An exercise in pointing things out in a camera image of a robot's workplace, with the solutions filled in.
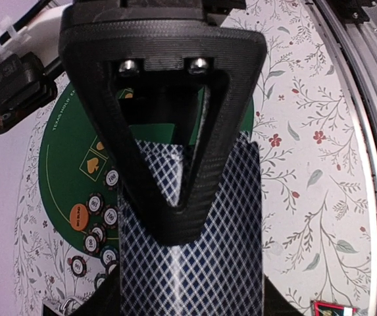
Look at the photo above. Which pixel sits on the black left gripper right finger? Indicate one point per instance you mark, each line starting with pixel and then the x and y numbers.
pixel 274 303

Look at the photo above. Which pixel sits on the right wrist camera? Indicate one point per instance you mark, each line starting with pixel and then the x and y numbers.
pixel 24 88

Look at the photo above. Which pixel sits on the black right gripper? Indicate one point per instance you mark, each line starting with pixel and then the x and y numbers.
pixel 108 45

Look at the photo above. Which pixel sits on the black white poker chip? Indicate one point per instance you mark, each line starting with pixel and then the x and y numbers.
pixel 78 266
pixel 111 178
pixel 95 203
pixel 91 244
pixel 110 217

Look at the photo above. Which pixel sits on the blue playing card deck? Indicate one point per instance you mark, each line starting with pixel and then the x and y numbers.
pixel 208 261

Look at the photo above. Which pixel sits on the round green poker mat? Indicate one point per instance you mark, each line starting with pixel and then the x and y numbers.
pixel 73 163

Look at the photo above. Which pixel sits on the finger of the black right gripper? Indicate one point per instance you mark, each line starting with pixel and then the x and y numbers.
pixel 224 105

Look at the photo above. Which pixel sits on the floral white table mat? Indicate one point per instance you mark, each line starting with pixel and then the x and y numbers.
pixel 317 196

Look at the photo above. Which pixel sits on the orange big blind button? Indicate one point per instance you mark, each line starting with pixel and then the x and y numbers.
pixel 79 217

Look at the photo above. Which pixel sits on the black triangular marker tag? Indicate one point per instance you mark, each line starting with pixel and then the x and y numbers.
pixel 321 308

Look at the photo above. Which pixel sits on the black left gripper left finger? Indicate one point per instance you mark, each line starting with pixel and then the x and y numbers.
pixel 105 300

